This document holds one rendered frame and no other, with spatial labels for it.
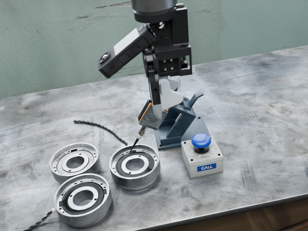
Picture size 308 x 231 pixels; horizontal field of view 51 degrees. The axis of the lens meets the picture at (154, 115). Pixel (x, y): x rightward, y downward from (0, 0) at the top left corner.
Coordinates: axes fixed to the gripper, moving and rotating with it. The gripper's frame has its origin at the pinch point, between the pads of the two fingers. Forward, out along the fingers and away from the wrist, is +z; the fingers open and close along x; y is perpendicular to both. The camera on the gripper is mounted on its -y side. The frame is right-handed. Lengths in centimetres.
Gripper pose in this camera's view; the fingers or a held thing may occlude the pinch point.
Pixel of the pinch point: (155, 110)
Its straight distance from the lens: 64.0
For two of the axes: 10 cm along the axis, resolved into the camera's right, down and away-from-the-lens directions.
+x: -1.2, -5.5, 8.3
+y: 9.9, -1.6, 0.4
